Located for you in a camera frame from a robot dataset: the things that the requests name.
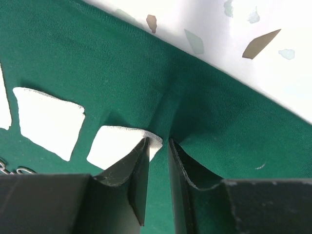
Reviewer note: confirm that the white gauze pad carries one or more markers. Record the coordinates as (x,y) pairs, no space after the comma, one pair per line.
(5,115)
(112,143)
(49,122)

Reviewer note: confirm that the long steel scissors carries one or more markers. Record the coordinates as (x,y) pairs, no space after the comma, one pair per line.
(18,171)

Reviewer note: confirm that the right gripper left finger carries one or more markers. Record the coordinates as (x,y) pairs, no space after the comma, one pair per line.
(112,202)

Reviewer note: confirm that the green surgical drape cloth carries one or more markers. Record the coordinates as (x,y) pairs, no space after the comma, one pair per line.
(124,76)

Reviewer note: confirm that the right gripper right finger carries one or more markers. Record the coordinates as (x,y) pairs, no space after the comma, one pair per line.
(205,203)

